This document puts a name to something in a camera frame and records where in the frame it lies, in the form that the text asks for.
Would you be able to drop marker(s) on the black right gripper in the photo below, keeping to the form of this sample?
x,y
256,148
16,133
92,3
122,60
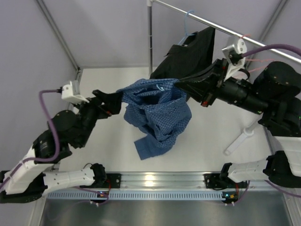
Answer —
x,y
201,87

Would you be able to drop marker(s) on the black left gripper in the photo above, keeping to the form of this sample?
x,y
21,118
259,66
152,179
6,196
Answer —
x,y
113,103

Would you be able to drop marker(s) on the blue checked shirt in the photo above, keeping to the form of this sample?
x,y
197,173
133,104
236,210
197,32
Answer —
x,y
159,110

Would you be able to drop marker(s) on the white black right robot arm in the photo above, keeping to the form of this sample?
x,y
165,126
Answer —
x,y
273,96

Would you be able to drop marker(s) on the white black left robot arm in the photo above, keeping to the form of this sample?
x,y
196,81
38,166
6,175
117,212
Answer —
x,y
28,181

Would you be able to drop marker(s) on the black pinstriped shirt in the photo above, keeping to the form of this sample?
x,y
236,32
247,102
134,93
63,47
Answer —
x,y
194,55

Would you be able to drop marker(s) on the silver clothes rack top bar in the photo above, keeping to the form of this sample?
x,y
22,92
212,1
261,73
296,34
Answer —
x,y
221,28

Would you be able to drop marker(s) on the silver left rack pole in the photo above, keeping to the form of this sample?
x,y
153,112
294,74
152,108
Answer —
x,y
150,44

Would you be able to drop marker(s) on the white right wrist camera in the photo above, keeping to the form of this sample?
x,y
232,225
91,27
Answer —
x,y
233,52

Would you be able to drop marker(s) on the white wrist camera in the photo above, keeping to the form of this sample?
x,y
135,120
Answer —
x,y
233,52
71,93

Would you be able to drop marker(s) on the blue wire hanger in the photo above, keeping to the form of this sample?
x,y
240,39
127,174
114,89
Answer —
x,y
186,33

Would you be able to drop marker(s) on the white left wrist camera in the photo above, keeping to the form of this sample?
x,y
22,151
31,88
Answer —
x,y
71,93

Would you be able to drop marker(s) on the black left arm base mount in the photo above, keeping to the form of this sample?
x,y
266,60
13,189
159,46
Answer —
x,y
112,180

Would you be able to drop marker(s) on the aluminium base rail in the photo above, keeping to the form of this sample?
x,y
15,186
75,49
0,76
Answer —
x,y
162,180

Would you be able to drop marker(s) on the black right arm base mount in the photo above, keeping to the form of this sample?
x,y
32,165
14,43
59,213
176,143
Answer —
x,y
213,181

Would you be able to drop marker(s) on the grey slotted cable duct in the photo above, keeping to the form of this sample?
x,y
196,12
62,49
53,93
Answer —
x,y
143,195

